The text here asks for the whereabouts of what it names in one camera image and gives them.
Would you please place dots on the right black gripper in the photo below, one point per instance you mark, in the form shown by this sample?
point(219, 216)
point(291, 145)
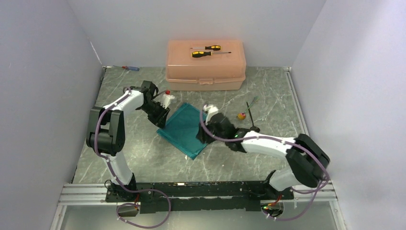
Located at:
point(203, 136)

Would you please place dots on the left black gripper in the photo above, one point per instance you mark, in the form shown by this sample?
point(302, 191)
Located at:
point(160, 120)

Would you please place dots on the teal cloth napkin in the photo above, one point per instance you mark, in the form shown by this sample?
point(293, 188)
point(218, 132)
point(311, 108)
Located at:
point(181, 130)

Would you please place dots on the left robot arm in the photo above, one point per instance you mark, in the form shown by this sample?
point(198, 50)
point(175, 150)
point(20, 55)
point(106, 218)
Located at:
point(106, 128)

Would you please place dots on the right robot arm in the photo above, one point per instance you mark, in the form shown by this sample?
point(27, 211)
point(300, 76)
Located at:
point(307, 163)

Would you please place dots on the black spoon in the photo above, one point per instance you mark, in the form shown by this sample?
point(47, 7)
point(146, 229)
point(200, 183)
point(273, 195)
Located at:
point(253, 127)

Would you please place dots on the pink plastic toolbox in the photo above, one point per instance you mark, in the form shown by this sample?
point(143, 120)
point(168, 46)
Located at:
point(212, 73)

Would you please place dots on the red-blue screwdriver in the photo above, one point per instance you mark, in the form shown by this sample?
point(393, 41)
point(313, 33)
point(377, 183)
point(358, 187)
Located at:
point(129, 68)

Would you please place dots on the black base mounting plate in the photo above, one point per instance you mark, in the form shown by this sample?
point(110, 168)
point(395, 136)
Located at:
point(194, 196)

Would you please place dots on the large yellow-black screwdriver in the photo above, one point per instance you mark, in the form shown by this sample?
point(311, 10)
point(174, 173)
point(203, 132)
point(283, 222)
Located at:
point(200, 54)

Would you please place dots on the small yellow-black screwdriver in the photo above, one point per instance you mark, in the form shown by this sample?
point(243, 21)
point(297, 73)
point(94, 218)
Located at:
point(213, 48)

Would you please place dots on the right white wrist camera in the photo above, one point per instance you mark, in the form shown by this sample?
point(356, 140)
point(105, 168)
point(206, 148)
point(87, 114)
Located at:
point(210, 111)

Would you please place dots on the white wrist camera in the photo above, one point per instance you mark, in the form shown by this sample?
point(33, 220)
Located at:
point(210, 111)
point(166, 98)

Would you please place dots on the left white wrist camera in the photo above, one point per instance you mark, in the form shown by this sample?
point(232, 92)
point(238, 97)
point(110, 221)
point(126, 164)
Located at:
point(166, 98)

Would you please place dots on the aluminium frame rail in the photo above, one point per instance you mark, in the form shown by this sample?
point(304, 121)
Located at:
point(95, 195)

